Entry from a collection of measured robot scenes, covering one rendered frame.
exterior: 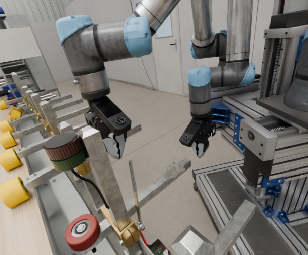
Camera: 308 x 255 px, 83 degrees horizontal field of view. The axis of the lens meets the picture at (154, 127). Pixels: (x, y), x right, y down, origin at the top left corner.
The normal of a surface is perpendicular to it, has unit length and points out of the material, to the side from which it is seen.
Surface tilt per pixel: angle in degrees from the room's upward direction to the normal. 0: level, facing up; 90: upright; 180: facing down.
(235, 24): 79
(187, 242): 0
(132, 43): 102
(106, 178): 90
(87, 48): 95
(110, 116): 27
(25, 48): 90
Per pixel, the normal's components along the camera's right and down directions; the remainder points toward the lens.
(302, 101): -0.84, 0.09
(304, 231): -0.15, -0.87
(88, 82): 0.13, 0.46
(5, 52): 0.65, 0.27
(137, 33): -0.04, 0.28
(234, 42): -0.69, 0.27
